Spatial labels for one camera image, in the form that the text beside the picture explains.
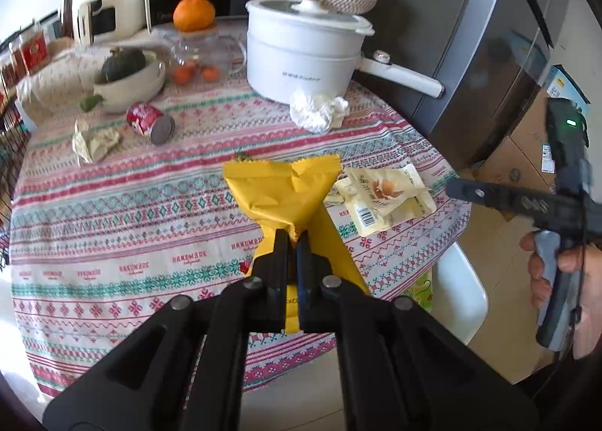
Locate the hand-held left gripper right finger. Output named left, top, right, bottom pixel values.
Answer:
left=296, top=231, right=539, bottom=431

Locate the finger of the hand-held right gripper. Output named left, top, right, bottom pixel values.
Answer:
left=446, top=177, right=556, bottom=227

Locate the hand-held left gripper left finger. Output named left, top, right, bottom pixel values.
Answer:
left=42, top=229, right=290, bottom=431

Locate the yellow snack packet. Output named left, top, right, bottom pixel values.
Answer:
left=222, top=155, right=372, bottom=334

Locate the person's right hand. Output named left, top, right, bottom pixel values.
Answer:
left=520, top=231, right=602, bottom=361

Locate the flattened cardboard box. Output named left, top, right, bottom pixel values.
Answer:
left=458, top=93, right=565, bottom=225

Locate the blue printed box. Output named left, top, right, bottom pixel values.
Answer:
left=546, top=65, right=591, bottom=105

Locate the cream snack packet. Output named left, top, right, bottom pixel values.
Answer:
left=336, top=164, right=438, bottom=238

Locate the grey refrigerator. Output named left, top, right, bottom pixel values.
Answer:
left=348, top=0, right=572, bottom=168

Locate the patterned tablecloth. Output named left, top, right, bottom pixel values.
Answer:
left=9, top=20, right=473, bottom=404

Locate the crumpled white tissue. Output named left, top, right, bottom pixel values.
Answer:
left=289, top=89, right=350, bottom=133

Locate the red drink can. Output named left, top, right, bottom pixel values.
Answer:
left=126, top=102, right=176, bottom=146

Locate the white electric pot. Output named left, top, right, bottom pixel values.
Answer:
left=245, top=0, right=445, bottom=105

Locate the crumpled beige paper wrapper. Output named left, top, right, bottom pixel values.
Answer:
left=73, top=120, right=122, bottom=164

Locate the white ceramic bowl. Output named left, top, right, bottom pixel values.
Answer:
left=93, top=51, right=166, bottom=114

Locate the glass teapot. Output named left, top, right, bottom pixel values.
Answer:
left=164, top=29, right=248, bottom=85

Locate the dark green squash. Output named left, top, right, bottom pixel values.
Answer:
left=101, top=46, right=146, bottom=84

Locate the large orange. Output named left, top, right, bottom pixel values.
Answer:
left=172, top=0, right=216, bottom=33

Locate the red label jar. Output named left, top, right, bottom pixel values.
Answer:
left=8, top=43, right=24, bottom=84
left=21, top=29, right=50, bottom=75

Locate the black wire rack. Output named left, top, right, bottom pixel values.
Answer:
left=0, top=12, right=64, bottom=267

